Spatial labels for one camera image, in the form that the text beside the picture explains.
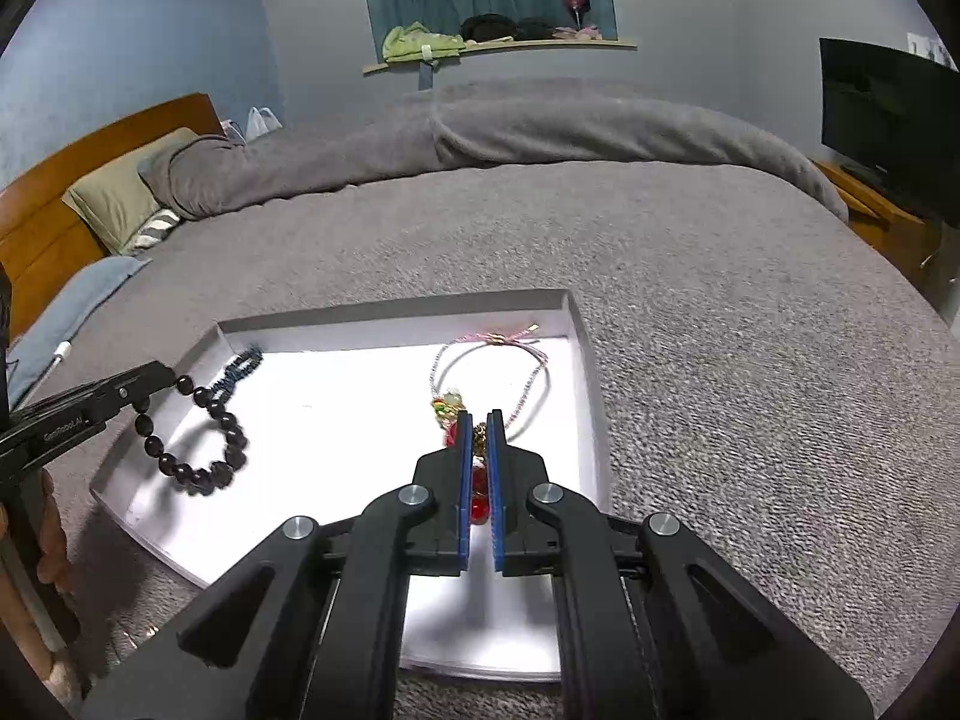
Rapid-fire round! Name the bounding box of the grey bed blanket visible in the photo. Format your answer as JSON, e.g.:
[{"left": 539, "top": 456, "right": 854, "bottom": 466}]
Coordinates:
[{"left": 15, "top": 79, "right": 960, "bottom": 720}]

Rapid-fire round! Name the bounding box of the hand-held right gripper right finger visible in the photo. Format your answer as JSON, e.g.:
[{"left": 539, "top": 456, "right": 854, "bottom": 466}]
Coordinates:
[{"left": 486, "top": 409, "right": 878, "bottom": 720}]

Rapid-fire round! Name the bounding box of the light green cloth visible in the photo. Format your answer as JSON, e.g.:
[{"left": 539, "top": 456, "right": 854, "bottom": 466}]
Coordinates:
[{"left": 382, "top": 25, "right": 466, "bottom": 62}]

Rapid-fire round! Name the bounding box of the olive green pillow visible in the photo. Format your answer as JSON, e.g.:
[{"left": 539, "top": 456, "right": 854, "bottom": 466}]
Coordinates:
[{"left": 62, "top": 127, "right": 200, "bottom": 254}]

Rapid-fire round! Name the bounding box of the dark blue beaded bracelet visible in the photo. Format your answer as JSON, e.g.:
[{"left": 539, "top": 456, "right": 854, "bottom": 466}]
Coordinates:
[{"left": 210, "top": 347, "right": 263, "bottom": 404}]

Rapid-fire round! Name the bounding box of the red bead cord necklace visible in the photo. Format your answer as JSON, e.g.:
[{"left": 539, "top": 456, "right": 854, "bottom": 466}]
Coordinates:
[{"left": 429, "top": 324, "right": 552, "bottom": 527}]

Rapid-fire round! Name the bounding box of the wooden window sill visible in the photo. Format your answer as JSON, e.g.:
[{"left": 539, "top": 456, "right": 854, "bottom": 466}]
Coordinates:
[{"left": 362, "top": 39, "right": 638, "bottom": 76}]

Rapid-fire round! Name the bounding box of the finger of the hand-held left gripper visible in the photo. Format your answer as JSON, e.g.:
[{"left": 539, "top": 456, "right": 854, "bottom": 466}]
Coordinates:
[{"left": 0, "top": 360, "right": 178, "bottom": 492}]

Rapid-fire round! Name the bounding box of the shallow white cardboard tray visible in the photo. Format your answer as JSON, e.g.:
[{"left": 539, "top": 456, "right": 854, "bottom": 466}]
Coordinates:
[{"left": 90, "top": 289, "right": 612, "bottom": 683}]

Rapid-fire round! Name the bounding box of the striped grey pillow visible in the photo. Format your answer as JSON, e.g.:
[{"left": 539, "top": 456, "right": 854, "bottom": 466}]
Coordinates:
[{"left": 124, "top": 208, "right": 182, "bottom": 256}]

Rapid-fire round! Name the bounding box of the wooden television stand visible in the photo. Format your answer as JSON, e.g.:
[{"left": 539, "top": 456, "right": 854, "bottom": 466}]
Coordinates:
[{"left": 810, "top": 157, "right": 942, "bottom": 293}]

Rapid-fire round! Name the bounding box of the person's left hand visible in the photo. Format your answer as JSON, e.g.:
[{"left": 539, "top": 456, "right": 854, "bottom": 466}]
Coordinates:
[{"left": 36, "top": 469, "right": 73, "bottom": 565}]

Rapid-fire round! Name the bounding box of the light blue pillow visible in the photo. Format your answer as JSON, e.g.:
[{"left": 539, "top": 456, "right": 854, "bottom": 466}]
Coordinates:
[{"left": 6, "top": 255, "right": 151, "bottom": 406}]

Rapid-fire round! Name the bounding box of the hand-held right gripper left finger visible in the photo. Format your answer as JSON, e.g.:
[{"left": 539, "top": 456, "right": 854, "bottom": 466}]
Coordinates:
[{"left": 79, "top": 411, "right": 475, "bottom": 720}]

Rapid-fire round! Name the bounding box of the wooden headboard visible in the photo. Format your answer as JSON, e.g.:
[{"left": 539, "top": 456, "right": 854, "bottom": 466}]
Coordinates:
[{"left": 0, "top": 94, "right": 226, "bottom": 338}]

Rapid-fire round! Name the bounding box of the black bead bracelet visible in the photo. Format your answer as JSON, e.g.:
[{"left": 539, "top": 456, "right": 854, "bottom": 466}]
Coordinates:
[{"left": 133, "top": 375, "right": 250, "bottom": 497}]

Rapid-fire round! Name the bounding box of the white plastic bag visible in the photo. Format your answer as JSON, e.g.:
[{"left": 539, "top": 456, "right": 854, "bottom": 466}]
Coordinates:
[{"left": 221, "top": 106, "right": 284, "bottom": 143}]

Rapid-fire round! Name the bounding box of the black flat television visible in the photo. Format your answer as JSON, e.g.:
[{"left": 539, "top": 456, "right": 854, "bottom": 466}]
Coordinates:
[{"left": 819, "top": 37, "right": 960, "bottom": 230}]

